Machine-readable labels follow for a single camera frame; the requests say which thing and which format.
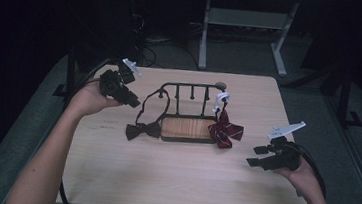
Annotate dark bow tie with strap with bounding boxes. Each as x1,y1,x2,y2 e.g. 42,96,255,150
124,85,173,145

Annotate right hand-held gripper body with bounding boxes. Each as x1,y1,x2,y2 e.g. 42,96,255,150
262,117,308,175

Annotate bundle of floor cables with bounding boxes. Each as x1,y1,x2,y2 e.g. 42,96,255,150
123,11,205,74

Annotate white metal desk frame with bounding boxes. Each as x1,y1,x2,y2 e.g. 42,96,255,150
196,0,301,79

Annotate person's right hand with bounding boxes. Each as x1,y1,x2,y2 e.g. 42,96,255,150
269,154,328,201

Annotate red striped bow tie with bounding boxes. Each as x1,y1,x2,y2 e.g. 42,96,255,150
206,89,248,152

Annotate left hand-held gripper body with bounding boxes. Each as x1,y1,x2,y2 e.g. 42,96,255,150
97,55,145,105

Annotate black rack with wooden tray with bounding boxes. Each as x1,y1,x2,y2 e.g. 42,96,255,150
153,76,229,148

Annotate person's left hand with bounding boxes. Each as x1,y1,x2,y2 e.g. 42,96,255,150
66,76,129,122

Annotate black metal stand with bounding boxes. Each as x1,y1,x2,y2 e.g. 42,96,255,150
333,65,362,129
52,41,82,100

